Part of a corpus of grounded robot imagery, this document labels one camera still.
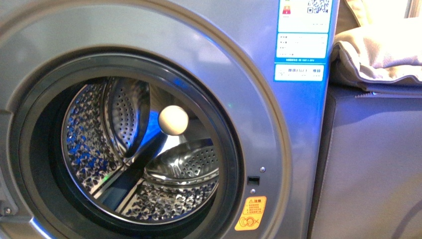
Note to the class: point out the grey cabinet beside washer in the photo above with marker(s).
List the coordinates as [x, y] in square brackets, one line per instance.
[369, 173]

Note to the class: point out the orange warning sticker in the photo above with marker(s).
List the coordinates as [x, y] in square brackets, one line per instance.
[251, 214]

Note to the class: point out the steel perforated washer drum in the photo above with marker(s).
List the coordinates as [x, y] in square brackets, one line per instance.
[121, 161]

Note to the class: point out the cream round drum hub cap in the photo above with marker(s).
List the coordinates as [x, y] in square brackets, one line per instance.
[173, 120]

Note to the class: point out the beige folded cloth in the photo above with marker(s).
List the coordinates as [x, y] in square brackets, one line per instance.
[382, 56]

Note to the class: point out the grey front-load washing machine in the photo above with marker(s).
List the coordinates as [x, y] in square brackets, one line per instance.
[216, 56]

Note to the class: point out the blue white energy label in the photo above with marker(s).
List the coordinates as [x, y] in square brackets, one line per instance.
[303, 35]

